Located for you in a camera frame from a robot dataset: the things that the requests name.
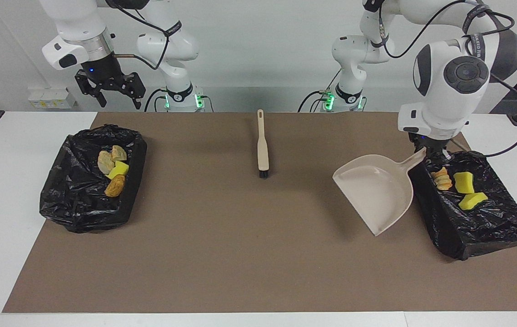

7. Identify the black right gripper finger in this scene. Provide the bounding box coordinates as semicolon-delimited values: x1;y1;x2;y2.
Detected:
124;71;146;110
74;70;107;109

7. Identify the yellow sponge piece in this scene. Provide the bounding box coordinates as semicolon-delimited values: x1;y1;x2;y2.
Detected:
453;171;475;195
458;192;489;211

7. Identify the beige plastic dustpan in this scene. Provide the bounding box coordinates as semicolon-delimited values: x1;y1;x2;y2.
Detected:
332;146;428;237

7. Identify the striped orange croissant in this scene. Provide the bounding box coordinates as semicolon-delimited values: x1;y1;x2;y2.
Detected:
97;150;115;176

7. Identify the yellow sponge with green side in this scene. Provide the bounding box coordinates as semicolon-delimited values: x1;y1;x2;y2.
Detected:
107;161;130;180

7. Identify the brown bread roll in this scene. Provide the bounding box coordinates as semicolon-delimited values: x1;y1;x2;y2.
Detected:
104;173;126;198

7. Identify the beige hand brush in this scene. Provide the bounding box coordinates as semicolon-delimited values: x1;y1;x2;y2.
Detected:
256;109;270;179

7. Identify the right black trash bag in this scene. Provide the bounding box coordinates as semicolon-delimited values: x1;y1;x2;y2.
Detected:
409;150;517;261

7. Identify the black trash bag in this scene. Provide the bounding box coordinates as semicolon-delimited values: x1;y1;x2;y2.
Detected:
409;150;517;261
39;124;148;233

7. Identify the left black trash bag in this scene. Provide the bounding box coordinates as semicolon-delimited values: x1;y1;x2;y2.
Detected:
39;124;148;233

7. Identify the brown table mat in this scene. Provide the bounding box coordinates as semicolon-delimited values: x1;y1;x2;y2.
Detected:
2;111;517;314

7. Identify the black base power cable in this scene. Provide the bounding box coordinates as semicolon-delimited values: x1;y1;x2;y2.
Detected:
144;88;168;113
298;89;332;113

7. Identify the white wall socket box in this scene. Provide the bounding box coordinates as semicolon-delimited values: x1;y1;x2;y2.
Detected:
28;87;77;109

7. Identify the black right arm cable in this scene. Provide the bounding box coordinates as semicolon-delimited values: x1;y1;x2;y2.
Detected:
106;0;169;71

